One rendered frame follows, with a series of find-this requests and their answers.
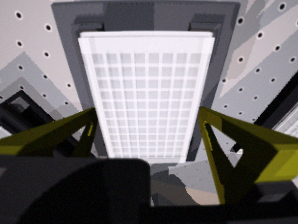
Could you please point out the white well plate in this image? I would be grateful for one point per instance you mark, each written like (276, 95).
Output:
(135, 127)
(4, 132)
(288, 124)

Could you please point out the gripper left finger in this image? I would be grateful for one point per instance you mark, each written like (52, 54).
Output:
(41, 141)

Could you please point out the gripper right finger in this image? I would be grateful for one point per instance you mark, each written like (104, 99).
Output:
(268, 155)

